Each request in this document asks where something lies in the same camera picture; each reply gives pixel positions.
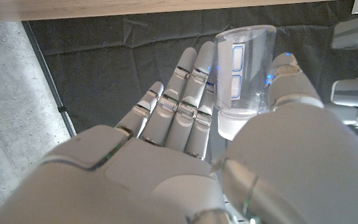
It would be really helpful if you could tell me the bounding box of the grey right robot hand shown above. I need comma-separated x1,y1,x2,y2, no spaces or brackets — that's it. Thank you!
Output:
0,41,358,224

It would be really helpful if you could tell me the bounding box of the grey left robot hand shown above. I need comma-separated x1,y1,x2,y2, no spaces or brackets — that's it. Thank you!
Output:
324,12,358,131

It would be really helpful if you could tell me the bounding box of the clear medicine bottle white cap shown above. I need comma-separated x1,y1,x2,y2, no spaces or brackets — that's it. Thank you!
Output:
213,24,277,141

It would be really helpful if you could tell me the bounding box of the black backdrop stand pole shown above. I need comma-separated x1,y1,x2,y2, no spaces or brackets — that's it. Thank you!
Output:
22,21,76,138

